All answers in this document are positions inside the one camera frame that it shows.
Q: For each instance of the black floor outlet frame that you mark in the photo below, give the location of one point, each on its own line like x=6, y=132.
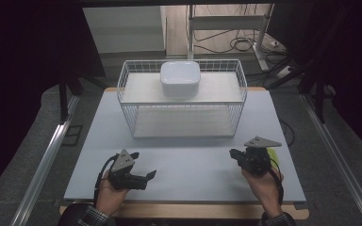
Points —
x=72, y=135

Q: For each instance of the person's left hand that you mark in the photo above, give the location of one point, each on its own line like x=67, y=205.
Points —
x=110, y=197

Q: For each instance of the aluminium rail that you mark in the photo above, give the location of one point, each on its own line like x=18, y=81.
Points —
x=44, y=166
x=339, y=160

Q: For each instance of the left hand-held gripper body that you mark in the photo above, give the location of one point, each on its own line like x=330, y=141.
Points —
x=124, y=179

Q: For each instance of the black metal stand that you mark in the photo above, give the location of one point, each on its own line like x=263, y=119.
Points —
x=63, y=97
x=320, y=100

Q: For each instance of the white rectangular dish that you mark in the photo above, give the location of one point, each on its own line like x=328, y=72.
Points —
x=180, y=77

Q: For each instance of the white metal desk frame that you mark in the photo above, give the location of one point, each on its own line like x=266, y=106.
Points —
x=226, y=22

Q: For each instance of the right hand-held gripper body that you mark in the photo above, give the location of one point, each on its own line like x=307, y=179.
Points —
x=257, y=161

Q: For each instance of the person's right hand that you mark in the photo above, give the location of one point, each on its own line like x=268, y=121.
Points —
x=267, y=191

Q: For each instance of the white cabinet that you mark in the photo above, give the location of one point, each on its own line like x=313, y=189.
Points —
x=122, y=28

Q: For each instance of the white power strip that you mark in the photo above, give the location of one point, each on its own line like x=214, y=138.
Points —
x=284, y=71

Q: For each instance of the light grey table mat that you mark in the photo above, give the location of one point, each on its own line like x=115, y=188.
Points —
x=194, y=175

